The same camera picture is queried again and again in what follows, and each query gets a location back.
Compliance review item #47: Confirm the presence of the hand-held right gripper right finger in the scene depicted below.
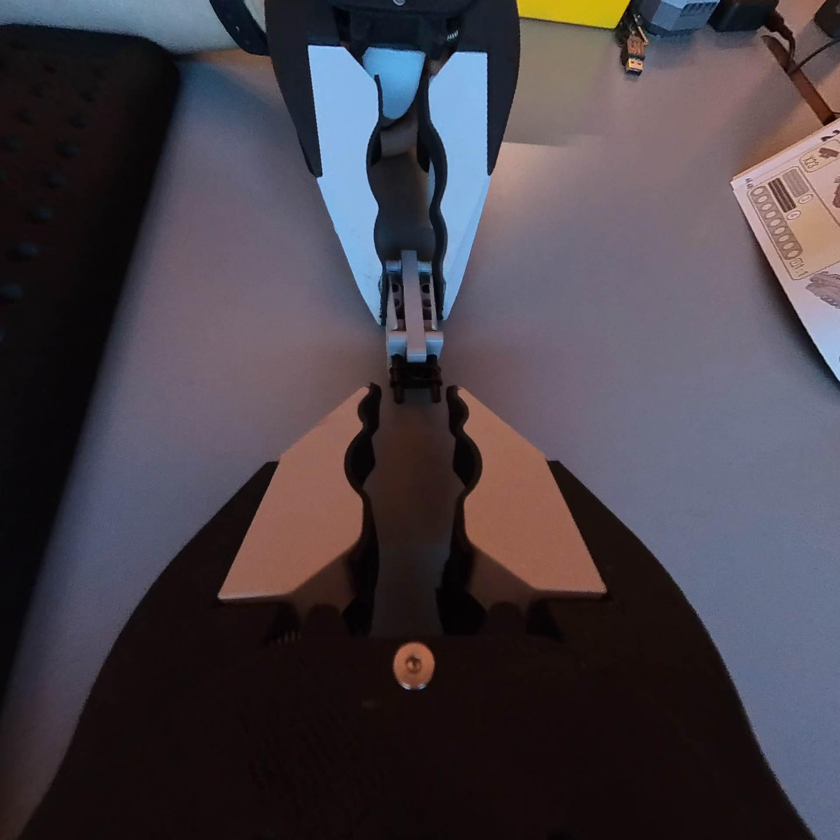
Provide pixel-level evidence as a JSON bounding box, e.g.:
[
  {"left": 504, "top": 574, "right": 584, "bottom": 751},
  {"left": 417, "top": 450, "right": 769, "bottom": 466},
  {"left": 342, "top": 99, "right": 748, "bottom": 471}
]
[{"left": 446, "top": 386, "right": 608, "bottom": 634}]

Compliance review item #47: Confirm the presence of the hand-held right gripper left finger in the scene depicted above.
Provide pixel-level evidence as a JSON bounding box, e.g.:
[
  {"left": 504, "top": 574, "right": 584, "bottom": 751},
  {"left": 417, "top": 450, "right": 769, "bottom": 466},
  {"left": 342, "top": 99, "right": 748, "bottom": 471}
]
[{"left": 218, "top": 384, "right": 382, "bottom": 634}]

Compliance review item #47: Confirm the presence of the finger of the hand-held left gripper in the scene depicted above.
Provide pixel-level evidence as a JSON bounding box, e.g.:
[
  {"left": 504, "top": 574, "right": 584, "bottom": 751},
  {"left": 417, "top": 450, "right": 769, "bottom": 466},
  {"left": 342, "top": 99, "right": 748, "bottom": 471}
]
[
  {"left": 425, "top": 50, "right": 490, "bottom": 324},
  {"left": 308, "top": 46, "right": 389, "bottom": 327}
]

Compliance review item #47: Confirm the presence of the grey toy brick assembly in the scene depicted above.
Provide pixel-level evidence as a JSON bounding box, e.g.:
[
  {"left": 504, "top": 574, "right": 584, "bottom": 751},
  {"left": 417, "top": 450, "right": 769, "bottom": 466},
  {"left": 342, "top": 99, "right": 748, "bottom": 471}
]
[{"left": 382, "top": 249, "right": 449, "bottom": 403}]

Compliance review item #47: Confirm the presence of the grey desk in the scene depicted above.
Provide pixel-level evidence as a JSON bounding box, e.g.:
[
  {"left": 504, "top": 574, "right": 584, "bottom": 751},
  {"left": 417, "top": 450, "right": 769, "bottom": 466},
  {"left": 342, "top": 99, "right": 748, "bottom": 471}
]
[{"left": 0, "top": 13, "right": 840, "bottom": 811}]

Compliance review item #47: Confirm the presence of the black wristband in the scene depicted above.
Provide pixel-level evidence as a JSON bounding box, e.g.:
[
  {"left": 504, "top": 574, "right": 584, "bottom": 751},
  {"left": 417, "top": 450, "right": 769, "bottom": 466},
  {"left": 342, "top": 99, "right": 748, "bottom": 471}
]
[{"left": 209, "top": 0, "right": 271, "bottom": 49}]

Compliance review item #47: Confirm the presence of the yellow plastic box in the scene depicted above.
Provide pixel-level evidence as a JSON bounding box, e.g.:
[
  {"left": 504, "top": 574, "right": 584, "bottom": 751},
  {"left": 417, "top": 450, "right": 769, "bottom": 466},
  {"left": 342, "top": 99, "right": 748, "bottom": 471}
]
[{"left": 517, "top": 0, "right": 631, "bottom": 31}]

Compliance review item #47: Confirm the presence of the black USB plug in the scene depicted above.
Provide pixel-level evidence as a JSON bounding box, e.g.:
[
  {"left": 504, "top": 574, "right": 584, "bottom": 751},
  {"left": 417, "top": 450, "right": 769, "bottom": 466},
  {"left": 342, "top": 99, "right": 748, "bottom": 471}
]
[{"left": 617, "top": 20, "right": 648, "bottom": 81}]

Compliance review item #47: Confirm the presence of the grey electronic block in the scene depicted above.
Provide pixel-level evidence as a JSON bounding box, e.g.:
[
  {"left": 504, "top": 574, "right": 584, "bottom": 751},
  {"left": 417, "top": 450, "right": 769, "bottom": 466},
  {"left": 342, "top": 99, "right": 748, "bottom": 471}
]
[{"left": 640, "top": 0, "right": 723, "bottom": 38}]

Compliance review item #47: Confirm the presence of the black perforated tray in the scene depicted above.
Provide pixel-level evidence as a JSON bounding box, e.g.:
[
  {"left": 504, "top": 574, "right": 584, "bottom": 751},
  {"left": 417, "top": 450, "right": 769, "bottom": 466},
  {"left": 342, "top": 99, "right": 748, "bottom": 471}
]
[{"left": 0, "top": 25, "right": 182, "bottom": 690}]

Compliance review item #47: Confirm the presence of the black power adapter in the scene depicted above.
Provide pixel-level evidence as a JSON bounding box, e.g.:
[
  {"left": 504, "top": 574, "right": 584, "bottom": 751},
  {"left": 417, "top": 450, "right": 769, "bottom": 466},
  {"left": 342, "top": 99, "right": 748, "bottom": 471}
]
[{"left": 709, "top": 0, "right": 782, "bottom": 34}]

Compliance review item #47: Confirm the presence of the white instruction booklet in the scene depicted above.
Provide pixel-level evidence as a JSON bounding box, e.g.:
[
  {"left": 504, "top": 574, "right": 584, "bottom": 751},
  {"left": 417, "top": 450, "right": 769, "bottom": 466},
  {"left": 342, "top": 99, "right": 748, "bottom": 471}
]
[{"left": 730, "top": 118, "right": 840, "bottom": 383}]

